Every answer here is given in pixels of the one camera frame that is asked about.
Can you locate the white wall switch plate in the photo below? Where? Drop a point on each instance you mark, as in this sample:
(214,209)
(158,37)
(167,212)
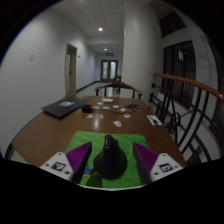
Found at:
(32,57)

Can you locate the white rectangular card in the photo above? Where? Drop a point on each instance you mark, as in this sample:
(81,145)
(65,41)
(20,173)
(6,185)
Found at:
(154,119)

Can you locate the small tan sticker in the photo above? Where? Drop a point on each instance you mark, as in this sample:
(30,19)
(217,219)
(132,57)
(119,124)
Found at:
(96,107)

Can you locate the dark transom window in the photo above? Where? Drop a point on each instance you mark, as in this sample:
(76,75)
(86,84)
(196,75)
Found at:
(171,23)

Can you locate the black vertical computer mouse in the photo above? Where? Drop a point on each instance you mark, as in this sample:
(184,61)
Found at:
(110,163)

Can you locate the white oval sticker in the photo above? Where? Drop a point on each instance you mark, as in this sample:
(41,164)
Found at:
(117,123)

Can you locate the small white sticker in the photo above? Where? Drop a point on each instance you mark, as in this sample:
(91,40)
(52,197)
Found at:
(123,109)
(106,107)
(100,103)
(115,106)

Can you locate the wooden armchair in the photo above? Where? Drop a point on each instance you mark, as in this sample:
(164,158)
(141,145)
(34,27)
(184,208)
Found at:
(118,84)

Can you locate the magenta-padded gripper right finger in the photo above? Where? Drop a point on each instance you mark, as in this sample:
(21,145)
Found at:
(165,163)

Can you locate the green mouse pad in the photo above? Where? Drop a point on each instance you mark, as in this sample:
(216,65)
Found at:
(96,141)

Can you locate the glass double door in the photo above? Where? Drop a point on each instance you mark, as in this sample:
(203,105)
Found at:
(109,70)

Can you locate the green exit sign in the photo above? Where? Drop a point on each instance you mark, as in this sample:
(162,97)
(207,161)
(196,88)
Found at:
(109,54)

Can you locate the black railing with wooden handrail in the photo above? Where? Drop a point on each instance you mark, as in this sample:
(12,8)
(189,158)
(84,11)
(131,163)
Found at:
(186,81)

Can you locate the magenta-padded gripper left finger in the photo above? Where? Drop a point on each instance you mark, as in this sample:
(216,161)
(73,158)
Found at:
(58,163)

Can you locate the orange and white sticker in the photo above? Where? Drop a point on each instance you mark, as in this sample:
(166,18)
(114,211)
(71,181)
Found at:
(99,116)

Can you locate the white side door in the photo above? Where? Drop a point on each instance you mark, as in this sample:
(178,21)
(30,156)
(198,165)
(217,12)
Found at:
(71,70)

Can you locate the pink and white sticker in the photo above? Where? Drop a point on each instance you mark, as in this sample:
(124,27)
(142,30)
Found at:
(127,115)

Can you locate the cream cut-out sticker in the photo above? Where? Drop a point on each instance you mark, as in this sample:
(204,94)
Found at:
(89,116)

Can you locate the small black box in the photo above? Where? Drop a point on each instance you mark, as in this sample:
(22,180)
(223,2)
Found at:
(86,108)

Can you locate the small white flat box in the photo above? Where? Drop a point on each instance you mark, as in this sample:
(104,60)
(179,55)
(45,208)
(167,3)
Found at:
(107,99)

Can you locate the closed black laptop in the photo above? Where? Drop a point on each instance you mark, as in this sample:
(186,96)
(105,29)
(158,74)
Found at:
(63,108)

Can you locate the dark large window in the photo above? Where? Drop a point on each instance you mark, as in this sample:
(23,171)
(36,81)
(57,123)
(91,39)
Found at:
(178,73)

